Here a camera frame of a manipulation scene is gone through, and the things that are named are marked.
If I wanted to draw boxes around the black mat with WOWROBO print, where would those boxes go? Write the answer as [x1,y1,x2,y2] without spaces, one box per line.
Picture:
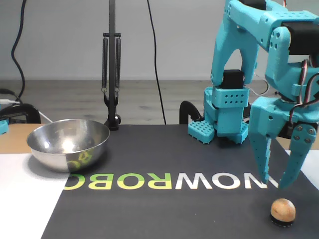
[40,124,319,239]

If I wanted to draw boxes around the small teal printed part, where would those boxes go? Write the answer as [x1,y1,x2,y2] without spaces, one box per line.
[0,119,10,135]

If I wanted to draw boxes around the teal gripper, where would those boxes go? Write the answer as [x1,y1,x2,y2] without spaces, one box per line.
[249,96,319,190]

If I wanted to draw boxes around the black hanging cable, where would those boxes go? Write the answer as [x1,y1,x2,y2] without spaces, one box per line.
[147,0,167,125]
[11,0,27,103]

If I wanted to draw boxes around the wooden ball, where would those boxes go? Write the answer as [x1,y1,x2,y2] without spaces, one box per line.
[271,198,297,222]

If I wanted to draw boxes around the teal robot base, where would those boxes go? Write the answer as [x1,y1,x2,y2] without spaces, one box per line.
[187,86,251,145]

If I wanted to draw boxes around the white paper sheet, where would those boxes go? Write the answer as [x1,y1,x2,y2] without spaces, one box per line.
[284,149,319,190]
[0,153,73,239]

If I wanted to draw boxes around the metal bowl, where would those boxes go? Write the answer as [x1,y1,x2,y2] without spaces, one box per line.
[26,119,111,174]

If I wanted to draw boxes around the black plug cable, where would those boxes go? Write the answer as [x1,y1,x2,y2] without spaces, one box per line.
[0,88,19,100]

